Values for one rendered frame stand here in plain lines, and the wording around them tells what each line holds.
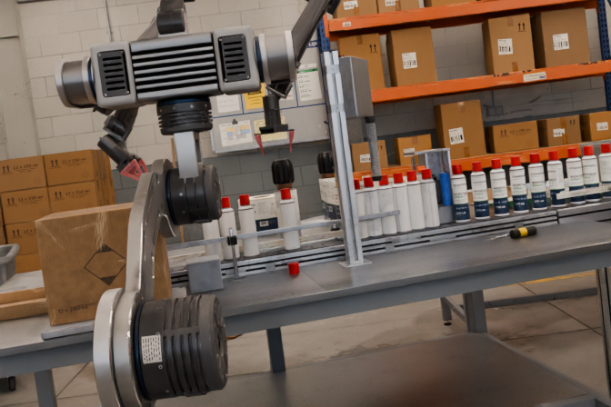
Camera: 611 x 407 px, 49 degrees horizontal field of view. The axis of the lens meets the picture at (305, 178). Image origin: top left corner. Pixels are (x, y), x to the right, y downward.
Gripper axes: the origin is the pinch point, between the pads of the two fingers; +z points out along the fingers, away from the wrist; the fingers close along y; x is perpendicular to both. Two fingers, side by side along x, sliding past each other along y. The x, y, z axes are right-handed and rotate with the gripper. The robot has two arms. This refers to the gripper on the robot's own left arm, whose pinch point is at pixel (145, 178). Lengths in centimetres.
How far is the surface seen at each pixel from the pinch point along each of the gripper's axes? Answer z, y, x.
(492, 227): 98, -3, -70
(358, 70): 28, -19, -74
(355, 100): 33, -24, -66
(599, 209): 124, 4, -102
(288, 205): 41, -12, -28
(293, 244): 51, -12, -19
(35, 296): 2, -11, 51
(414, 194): 70, -4, -59
